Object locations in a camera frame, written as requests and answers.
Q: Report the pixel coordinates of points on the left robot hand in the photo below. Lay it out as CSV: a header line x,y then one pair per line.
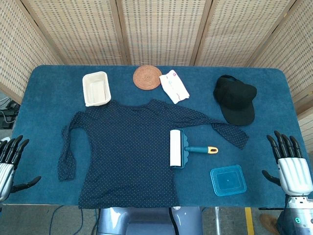
x,y
5,169

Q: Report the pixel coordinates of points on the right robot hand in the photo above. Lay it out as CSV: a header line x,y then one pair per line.
x,y
292,171

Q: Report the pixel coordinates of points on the teal lint roller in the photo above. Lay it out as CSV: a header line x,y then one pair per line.
x,y
177,148

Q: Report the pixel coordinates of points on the blue plastic container lid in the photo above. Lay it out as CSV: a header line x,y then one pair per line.
x,y
228,180

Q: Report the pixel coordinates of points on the blue table cloth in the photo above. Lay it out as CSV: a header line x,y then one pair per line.
x,y
49,102

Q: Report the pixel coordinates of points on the black baseball cap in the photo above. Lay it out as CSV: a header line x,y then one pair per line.
x,y
236,100

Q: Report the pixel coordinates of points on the cream plastic container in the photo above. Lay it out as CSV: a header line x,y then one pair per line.
x,y
96,89

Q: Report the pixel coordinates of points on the navy polka dot shirt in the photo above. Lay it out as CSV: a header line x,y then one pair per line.
x,y
127,156

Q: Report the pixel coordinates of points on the white folded cloth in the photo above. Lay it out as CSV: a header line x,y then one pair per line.
x,y
174,86

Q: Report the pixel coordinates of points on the robot torso base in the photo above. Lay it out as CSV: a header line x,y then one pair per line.
x,y
146,221

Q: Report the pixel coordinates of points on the round woven rattan coaster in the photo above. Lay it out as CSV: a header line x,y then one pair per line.
x,y
147,77

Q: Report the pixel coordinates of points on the bamboo folding screen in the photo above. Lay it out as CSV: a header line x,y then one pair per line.
x,y
161,31

